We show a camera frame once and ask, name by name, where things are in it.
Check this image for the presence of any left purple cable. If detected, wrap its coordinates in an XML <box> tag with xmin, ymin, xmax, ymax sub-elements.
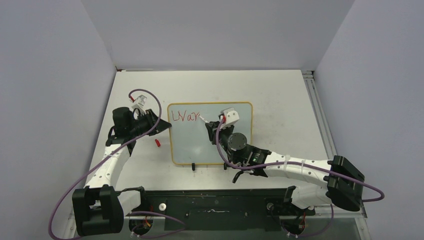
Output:
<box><xmin>48</xmin><ymin>88</ymin><xmax>163</xmax><ymax>240</ymax></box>

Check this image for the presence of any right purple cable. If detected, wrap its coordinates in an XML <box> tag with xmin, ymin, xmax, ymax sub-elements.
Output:
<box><xmin>215</xmin><ymin>117</ymin><xmax>386</xmax><ymax>203</ymax></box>

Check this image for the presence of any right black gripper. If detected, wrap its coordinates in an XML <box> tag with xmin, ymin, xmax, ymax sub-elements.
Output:
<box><xmin>207</xmin><ymin>120</ymin><xmax>240</xmax><ymax>165</ymax></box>

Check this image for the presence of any white red marker pen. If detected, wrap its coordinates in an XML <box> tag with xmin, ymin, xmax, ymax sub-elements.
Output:
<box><xmin>198</xmin><ymin>115</ymin><xmax>210</xmax><ymax>124</ymax></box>

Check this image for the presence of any purple cable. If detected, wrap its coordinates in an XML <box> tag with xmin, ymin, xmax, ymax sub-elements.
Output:
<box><xmin>48</xmin><ymin>88</ymin><xmax>163</xmax><ymax>240</ymax></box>
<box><xmin>215</xmin><ymin>117</ymin><xmax>386</xmax><ymax>203</ymax></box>

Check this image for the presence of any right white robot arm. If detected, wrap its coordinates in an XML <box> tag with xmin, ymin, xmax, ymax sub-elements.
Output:
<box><xmin>205</xmin><ymin>121</ymin><xmax>365</xmax><ymax>214</ymax></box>

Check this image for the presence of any yellow-framed whiteboard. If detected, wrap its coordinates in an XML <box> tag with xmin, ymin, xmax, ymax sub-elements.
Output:
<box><xmin>167</xmin><ymin>101</ymin><xmax>254</xmax><ymax>166</ymax></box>

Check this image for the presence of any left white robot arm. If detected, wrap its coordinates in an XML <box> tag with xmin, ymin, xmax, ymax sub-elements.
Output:
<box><xmin>72</xmin><ymin>107</ymin><xmax>172</xmax><ymax>237</ymax></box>

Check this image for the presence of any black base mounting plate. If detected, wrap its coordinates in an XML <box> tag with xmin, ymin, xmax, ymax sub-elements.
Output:
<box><xmin>134</xmin><ymin>187</ymin><xmax>316</xmax><ymax>232</ymax></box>

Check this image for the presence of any aluminium rail frame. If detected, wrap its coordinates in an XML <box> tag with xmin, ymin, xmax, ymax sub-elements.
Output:
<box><xmin>301</xmin><ymin>70</ymin><xmax>338</xmax><ymax>160</ymax></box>

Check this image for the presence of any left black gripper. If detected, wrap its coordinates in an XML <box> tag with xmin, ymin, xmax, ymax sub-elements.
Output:
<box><xmin>128</xmin><ymin>109</ymin><xmax>171</xmax><ymax>137</ymax></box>

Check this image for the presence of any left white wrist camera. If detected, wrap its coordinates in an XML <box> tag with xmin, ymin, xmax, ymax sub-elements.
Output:
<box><xmin>131</xmin><ymin>95</ymin><xmax>147</xmax><ymax>112</ymax></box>

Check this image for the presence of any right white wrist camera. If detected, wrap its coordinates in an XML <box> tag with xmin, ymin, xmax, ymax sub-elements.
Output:
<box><xmin>218</xmin><ymin>107</ymin><xmax>240</xmax><ymax>128</ymax></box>

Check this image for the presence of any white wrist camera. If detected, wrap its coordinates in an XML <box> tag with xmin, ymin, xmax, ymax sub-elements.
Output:
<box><xmin>131</xmin><ymin>95</ymin><xmax>147</xmax><ymax>112</ymax></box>
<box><xmin>218</xmin><ymin>107</ymin><xmax>240</xmax><ymax>128</ymax></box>

